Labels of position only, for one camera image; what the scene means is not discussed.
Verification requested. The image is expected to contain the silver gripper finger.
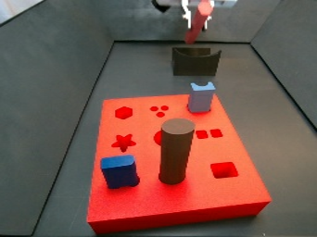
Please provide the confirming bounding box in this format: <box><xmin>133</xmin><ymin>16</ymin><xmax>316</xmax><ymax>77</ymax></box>
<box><xmin>181</xmin><ymin>0</ymin><xmax>192</xmax><ymax>29</ymax></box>
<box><xmin>203</xmin><ymin>0</ymin><xmax>215</xmax><ymax>31</ymax></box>

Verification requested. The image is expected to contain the red hexagonal bar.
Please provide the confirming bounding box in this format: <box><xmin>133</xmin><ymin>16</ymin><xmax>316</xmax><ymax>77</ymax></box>
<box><xmin>185</xmin><ymin>0</ymin><xmax>207</xmax><ymax>44</ymax></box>

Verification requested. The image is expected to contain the black curved cradle stand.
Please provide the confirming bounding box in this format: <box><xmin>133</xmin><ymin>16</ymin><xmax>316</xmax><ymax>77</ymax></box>
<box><xmin>173</xmin><ymin>47</ymin><xmax>223</xmax><ymax>76</ymax></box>

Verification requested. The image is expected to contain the light blue peg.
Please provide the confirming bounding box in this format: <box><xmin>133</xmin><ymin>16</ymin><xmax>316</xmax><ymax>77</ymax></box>
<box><xmin>189</xmin><ymin>81</ymin><xmax>216</xmax><ymax>113</ymax></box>

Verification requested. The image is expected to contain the dark brown cylinder peg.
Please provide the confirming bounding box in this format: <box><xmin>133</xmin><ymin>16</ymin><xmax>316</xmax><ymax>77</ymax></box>
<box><xmin>158</xmin><ymin>118</ymin><xmax>196</xmax><ymax>185</ymax></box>

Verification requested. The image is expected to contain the red shape-sorter block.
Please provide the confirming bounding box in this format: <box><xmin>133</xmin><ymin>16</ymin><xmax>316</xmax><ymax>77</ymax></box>
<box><xmin>88</xmin><ymin>94</ymin><xmax>272</xmax><ymax>234</ymax></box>

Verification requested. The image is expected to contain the dark blue peg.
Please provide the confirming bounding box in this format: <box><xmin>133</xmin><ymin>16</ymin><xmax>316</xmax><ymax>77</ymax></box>
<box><xmin>101</xmin><ymin>155</ymin><xmax>141</xmax><ymax>189</ymax></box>

